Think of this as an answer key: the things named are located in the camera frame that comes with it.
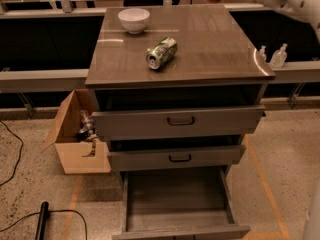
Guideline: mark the grey top drawer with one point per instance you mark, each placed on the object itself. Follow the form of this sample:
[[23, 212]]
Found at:
[[177, 123]]

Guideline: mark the small clear pump bottle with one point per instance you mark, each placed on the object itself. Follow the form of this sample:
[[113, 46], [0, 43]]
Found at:
[[262, 52]]

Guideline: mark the white ceramic bowl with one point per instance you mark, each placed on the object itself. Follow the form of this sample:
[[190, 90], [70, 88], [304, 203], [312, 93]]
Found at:
[[134, 20]]

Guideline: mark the clear sanitizer pump bottle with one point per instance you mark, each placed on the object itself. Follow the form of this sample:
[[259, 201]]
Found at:
[[279, 57]]

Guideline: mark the green soda can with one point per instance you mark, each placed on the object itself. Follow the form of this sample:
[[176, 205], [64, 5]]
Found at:
[[162, 53]]

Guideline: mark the grey middle drawer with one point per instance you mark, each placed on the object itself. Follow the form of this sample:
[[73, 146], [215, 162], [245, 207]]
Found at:
[[175, 158]]

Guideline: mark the grey metal railing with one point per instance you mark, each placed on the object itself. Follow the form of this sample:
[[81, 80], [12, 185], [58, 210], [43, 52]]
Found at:
[[43, 79]]

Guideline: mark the grey drawer cabinet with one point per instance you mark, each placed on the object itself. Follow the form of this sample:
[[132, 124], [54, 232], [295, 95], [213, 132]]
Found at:
[[173, 105]]

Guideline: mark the grey open bottom drawer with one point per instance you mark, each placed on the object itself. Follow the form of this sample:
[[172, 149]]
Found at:
[[178, 204]]

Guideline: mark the cardboard box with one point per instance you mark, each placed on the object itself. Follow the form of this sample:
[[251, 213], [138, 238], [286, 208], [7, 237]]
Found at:
[[76, 157]]

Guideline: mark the crushed cans in box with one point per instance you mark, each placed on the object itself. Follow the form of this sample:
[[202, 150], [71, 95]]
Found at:
[[87, 131]]

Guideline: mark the black power strip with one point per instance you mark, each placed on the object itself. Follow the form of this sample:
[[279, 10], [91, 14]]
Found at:
[[42, 219]]

